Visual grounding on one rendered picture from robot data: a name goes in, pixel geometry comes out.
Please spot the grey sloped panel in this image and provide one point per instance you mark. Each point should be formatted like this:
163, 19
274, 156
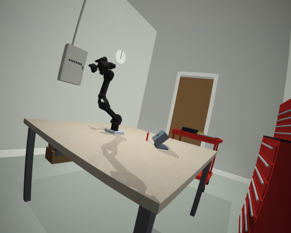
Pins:
159, 138

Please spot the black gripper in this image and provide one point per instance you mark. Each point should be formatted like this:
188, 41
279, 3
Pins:
94, 66

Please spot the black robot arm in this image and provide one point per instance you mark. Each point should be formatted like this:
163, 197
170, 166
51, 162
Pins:
105, 69

